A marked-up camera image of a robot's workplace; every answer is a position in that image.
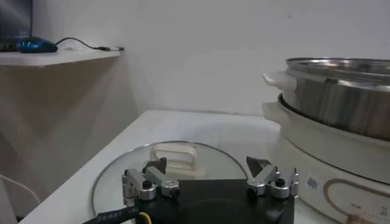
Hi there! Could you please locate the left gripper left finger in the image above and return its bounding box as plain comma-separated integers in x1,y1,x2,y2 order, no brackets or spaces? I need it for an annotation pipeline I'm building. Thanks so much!
121,157,180,208

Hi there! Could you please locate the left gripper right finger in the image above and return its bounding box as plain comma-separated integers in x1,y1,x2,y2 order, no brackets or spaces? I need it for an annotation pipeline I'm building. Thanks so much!
246,156,300,200

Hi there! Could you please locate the round glass pot lid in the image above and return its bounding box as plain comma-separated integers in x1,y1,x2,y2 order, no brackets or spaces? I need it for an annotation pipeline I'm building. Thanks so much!
91,140,248,220

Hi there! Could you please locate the perforated steel steamer basket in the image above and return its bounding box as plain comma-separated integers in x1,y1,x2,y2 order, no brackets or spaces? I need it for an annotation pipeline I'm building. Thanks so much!
262,57,390,142

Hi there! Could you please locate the white electric cooker base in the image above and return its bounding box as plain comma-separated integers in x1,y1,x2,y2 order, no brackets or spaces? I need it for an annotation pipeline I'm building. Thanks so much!
261,102,390,224

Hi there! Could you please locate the white side desk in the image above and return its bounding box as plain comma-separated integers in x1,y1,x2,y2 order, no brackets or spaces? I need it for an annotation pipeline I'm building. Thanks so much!
0,47,140,219

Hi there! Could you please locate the blue computer mouse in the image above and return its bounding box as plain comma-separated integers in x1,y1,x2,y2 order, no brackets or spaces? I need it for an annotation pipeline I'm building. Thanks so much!
16,36,59,54

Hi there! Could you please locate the black monitor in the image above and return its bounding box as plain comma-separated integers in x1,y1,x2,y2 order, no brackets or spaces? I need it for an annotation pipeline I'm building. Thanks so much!
0,0,33,42

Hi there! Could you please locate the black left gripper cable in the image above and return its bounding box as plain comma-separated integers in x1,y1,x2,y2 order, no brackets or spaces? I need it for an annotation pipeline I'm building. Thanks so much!
82,206,153,224

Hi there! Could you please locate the thin white cable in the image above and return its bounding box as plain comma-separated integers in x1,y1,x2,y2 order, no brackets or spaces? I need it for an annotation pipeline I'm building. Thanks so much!
0,173,42,205

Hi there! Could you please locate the black cable with adapter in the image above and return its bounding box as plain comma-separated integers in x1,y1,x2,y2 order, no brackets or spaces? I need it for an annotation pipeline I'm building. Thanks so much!
54,37,125,52

